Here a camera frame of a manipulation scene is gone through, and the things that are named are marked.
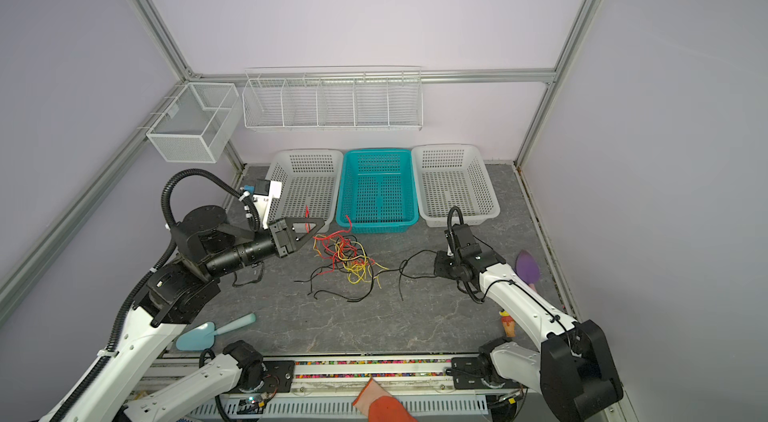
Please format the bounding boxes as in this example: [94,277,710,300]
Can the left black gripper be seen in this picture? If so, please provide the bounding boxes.
[206,216,325,279]

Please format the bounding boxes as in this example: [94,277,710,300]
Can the red yellow black cables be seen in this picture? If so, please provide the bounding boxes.
[293,205,445,304]

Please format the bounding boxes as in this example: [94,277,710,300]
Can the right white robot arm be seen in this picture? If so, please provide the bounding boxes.
[434,223,624,421]

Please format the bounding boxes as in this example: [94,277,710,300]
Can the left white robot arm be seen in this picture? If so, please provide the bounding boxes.
[43,168,325,421]

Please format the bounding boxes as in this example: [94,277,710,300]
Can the left white plastic basket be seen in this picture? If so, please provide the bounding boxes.
[246,149,343,233]

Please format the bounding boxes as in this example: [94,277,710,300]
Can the white plastic basket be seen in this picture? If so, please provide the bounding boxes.
[246,149,343,233]
[411,144,501,228]

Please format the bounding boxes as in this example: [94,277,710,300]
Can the purple plastic spoon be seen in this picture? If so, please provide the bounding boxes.
[515,250,541,292]

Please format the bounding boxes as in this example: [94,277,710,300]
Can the teal plastic basket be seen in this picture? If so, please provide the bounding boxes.
[335,148,419,234]

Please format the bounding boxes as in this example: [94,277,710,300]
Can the toy ice cream cone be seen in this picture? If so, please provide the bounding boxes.
[499,311,516,338]

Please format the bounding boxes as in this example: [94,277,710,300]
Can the right white plastic basket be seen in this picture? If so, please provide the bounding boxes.
[411,144,501,228]

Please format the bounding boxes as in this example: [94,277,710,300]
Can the teal plastic scoop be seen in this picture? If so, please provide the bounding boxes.
[175,313,256,352]

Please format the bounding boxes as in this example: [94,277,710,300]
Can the orange red glove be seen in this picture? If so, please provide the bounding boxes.
[352,378,417,422]

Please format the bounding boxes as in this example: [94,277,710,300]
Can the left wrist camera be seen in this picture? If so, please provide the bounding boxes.
[239,179,283,229]

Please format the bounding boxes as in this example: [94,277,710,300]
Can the white wire wall shelf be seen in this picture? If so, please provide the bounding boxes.
[241,66,424,131]

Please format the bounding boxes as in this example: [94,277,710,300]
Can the white mesh wall box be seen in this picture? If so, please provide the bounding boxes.
[147,82,243,163]

